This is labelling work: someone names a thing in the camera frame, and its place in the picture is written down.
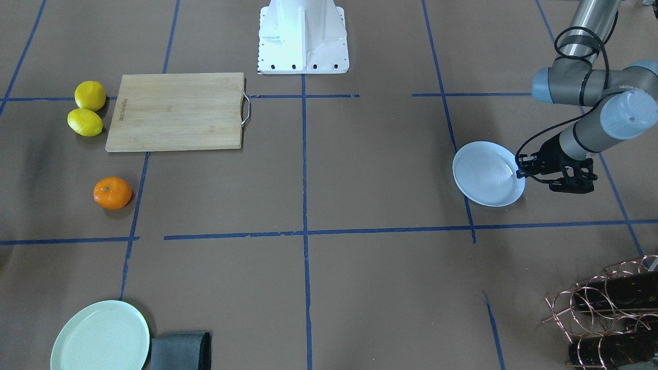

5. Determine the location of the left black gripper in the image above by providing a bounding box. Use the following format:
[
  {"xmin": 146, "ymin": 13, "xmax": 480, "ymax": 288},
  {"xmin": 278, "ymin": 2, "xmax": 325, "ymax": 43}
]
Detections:
[{"xmin": 516, "ymin": 135, "xmax": 598, "ymax": 194}]

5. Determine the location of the light blue plate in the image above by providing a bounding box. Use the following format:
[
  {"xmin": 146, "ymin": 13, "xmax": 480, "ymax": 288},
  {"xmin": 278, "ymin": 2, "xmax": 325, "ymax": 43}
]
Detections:
[{"xmin": 452, "ymin": 141, "xmax": 526, "ymax": 208}]

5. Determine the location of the orange fruit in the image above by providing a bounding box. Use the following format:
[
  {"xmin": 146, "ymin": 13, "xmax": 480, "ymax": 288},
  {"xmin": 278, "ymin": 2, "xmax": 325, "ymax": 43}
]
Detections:
[{"xmin": 93, "ymin": 176, "xmax": 133, "ymax": 210}]

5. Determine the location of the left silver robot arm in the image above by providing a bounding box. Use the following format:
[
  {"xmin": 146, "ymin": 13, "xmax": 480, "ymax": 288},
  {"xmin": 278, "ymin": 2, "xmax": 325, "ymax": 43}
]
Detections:
[{"xmin": 515, "ymin": 1, "xmax": 657, "ymax": 194}]

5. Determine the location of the light green plate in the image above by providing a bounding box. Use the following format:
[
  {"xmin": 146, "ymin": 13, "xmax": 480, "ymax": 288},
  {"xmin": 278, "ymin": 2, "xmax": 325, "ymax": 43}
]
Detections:
[{"xmin": 50, "ymin": 300, "xmax": 151, "ymax": 369}]

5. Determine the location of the dark wine bottle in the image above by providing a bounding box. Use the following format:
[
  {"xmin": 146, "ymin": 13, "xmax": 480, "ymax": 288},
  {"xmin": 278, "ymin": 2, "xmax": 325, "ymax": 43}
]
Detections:
[
  {"xmin": 569, "ymin": 330, "xmax": 657, "ymax": 369},
  {"xmin": 574, "ymin": 271, "xmax": 657, "ymax": 311}
]

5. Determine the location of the wooden cutting board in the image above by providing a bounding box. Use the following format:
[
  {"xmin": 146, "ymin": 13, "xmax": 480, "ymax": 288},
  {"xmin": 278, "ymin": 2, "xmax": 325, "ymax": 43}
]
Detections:
[{"xmin": 105, "ymin": 72, "xmax": 251, "ymax": 153}]

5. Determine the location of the dark grey folded cloth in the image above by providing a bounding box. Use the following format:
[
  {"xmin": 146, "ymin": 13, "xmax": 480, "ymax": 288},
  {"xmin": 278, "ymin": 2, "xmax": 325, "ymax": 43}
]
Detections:
[{"xmin": 150, "ymin": 331, "xmax": 212, "ymax": 369}]

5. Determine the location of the yellow lemon upper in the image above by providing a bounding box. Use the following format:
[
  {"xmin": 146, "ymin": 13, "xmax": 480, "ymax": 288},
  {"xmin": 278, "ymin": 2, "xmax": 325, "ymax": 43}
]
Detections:
[{"xmin": 74, "ymin": 81, "xmax": 107, "ymax": 112}]

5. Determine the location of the yellow lemon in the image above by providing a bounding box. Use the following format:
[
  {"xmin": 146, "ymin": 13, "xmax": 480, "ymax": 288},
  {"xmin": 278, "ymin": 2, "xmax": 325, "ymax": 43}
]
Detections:
[
  {"xmin": 67, "ymin": 108, "xmax": 103, "ymax": 137},
  {"xmin": 74, "ymin": 81, "xmax": 107, "ymax": 112}
]

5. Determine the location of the yellow lemon lower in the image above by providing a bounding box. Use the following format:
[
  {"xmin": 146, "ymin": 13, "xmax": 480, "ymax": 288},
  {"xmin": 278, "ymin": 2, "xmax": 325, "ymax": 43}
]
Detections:
[{"xmin": 67, "ymin": 108, "xmax": 103, "ymax": 137}]

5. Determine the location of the copper wire bottle rack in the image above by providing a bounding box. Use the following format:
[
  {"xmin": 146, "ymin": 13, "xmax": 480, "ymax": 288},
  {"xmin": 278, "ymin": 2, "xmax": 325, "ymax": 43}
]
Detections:
[{"xmin": 544, "ymin": 255, "xmax": 657, "ymax": 369}]

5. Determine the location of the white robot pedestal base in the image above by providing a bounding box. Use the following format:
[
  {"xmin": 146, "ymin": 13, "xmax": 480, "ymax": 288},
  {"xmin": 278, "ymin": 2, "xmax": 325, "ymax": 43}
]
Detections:
[{"xmin": 257, "ymin": 1, "xmax": 350, "ymax": 75}]

